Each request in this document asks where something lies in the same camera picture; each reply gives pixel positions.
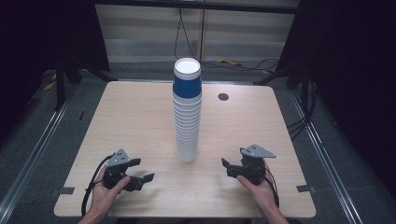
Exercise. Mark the tall stack of paper cups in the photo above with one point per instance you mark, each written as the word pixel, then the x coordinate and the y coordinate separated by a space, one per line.
pixel 186 130

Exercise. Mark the black metal stand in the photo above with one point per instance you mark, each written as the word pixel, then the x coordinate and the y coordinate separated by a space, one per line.
pixel 59 87

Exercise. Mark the metal floor rail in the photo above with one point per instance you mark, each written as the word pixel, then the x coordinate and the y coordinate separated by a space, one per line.
pixel 34 149
pixel 323 155

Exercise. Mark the person's right hand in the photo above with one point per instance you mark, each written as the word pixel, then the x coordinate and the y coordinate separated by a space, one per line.
pixel 261 194

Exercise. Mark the yellow tape scrap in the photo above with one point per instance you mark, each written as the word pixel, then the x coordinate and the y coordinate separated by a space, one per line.
pixel 230 62
pixel 49 86

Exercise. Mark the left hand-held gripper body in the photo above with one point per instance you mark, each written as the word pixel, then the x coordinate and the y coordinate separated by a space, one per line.
pixel 115 169

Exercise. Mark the round grey table grommet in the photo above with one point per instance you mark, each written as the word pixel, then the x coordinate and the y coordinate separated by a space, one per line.
pixel 223 96

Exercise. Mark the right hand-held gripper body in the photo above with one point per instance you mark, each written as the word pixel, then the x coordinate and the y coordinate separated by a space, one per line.
pixel 253 168

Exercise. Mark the grey tape strip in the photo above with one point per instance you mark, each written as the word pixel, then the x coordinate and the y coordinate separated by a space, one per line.
pixel 305 188
pixel 66 190

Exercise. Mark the person's left hand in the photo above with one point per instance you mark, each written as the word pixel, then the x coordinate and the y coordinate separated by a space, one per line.
pixel 102 196

